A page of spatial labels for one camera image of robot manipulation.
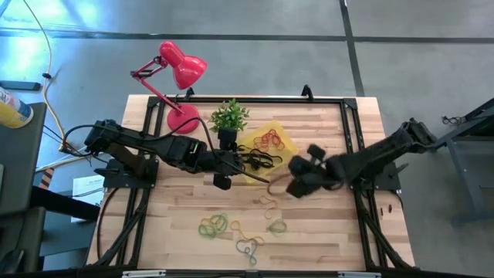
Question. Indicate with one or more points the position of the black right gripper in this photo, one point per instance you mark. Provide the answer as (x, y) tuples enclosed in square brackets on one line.
[(332, 171)]

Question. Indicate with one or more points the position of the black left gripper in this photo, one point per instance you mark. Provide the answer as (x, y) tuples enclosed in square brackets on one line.
[(223, 162)]

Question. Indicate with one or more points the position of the small black rubber band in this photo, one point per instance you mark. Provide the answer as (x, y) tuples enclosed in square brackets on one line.
[(256, 164)]

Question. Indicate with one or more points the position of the red rubber band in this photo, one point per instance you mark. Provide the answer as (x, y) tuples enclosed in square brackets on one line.
[(259, 143), (270, 135), (278, 143), (266, 140)]

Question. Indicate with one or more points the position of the large black rubber band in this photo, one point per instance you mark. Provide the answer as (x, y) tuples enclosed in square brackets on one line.
[(270, 157)]

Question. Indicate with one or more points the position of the wide green rubber band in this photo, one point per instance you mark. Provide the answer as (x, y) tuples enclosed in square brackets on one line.
[(269, 228)]

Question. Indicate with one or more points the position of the long yellow rubber band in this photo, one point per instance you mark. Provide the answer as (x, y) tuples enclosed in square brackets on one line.
[(235, 225)]

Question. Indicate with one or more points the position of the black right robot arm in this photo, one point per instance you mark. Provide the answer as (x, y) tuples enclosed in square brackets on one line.
[(386, 150)]

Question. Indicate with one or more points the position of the yellow translucent plastic bin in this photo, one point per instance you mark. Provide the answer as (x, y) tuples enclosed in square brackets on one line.
[(287, 154)]

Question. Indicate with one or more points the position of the green artificial potted plant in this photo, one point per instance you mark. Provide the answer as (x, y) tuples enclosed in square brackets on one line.
[(229, 117)]

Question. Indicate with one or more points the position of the black table clamp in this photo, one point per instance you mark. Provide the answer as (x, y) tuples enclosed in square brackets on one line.
[(189, 92), (307, 92)]

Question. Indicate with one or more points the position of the red desk lamp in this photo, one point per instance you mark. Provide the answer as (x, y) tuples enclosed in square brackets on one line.
[(187, 69)]

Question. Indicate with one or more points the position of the black metal stand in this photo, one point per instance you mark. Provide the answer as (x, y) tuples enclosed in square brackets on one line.
[(461, 173)]

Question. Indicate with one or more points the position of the white paper sheet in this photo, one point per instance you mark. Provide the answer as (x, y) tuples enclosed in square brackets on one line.
[(86, 193)]

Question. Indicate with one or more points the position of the yellow black striped tape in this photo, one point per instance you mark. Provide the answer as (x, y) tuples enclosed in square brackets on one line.
[(46, 178)]

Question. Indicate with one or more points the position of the black cabinet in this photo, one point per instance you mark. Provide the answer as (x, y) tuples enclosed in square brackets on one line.
[(19, 162)]

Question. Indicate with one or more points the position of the black chair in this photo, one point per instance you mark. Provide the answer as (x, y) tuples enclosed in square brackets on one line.
[(23, 231)]

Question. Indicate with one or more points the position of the yellow can with blue label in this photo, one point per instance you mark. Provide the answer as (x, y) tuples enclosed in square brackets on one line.
[(13, 112)]

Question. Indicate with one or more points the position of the flat black device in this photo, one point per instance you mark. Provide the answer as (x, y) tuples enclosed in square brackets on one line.
[(19, 85)]

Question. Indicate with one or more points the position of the black metal table frame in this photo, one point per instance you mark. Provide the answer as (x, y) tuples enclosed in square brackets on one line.
[(270, 100)]

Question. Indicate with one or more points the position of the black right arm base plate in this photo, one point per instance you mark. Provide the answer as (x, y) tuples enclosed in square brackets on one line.
[(386, 179)]

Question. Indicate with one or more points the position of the silver metal bracket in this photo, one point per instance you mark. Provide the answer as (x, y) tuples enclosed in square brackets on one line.
[(143, 273), (359, 275)]

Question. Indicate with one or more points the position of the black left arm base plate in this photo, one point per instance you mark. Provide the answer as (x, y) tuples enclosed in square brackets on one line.
[(116, 179)]

